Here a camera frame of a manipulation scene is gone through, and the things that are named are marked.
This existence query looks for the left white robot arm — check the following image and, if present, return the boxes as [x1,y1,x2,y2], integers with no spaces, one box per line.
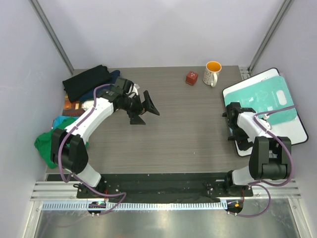
[51,88,159,198]

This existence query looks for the teal folding template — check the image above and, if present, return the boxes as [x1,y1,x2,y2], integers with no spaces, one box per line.
[224,76,294,113]

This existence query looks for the turquoise shirt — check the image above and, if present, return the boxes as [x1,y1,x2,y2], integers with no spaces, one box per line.
[52,116,78,129]

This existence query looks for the white mug orange inside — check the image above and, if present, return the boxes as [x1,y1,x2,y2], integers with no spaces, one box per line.
[203,61,222,88]

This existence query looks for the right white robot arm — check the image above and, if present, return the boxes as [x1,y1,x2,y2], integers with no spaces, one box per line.
[222,102,294,196]

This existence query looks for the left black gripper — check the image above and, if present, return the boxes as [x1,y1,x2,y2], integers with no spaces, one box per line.
[122,91,159,125]

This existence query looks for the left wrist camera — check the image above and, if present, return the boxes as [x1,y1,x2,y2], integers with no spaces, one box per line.
[112,77,139,97]

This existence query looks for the bright green crumpled shirt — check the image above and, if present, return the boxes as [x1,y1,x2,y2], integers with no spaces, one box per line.
[34,121,88,174]

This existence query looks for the white folded shirt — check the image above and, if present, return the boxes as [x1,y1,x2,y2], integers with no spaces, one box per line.
[81,100,94,111]

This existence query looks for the brown picture book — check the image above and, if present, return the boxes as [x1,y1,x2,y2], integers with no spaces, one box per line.
[62,94,85,117]

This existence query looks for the red cube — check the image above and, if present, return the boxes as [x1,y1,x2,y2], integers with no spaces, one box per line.
[185,71,199,86]

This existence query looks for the navy blue folded shirt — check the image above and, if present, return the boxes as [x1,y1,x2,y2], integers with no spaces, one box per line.
[78,70,120,102]

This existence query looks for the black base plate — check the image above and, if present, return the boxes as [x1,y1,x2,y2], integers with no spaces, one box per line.
[76,173,254,204]

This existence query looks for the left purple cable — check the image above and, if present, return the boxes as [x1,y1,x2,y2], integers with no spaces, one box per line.
[59,83,127,215]

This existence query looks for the black t shirt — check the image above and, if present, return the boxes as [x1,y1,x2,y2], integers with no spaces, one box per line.
[62,65,111,102]

